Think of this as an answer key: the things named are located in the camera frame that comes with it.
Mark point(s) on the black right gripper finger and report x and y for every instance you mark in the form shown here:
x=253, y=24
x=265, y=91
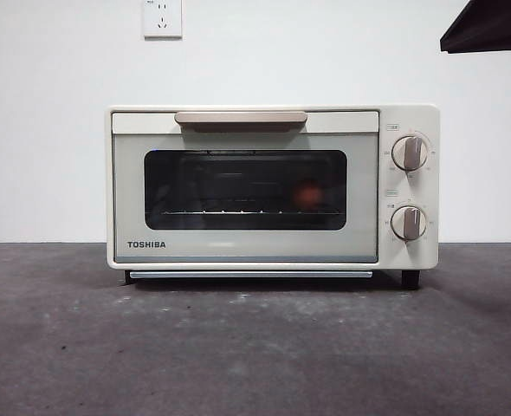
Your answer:
x=498, y=26

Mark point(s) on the brown egg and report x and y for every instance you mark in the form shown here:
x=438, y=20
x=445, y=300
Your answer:
x=306, y=195

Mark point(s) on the glass oven door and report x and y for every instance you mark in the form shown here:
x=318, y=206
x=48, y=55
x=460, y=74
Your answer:
x=130, y=195

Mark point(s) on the cream toaster oven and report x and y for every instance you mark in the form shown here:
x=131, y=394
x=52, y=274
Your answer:
x=411, y=117

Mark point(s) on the large beige temperature knob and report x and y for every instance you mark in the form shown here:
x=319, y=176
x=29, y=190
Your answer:
x=409, y=152

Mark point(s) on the small beige timer knob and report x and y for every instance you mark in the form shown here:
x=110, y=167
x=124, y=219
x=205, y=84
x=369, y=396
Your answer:
x=408, y=223

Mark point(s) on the black oven foot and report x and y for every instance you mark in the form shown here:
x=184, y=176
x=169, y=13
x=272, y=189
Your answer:
x=127, y=277
x=410, y=279

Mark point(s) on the metal crumb tray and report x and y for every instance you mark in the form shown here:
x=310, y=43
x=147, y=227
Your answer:
x=247, y=274

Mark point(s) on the white wall socket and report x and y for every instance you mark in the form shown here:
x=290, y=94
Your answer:
x=162, y=19

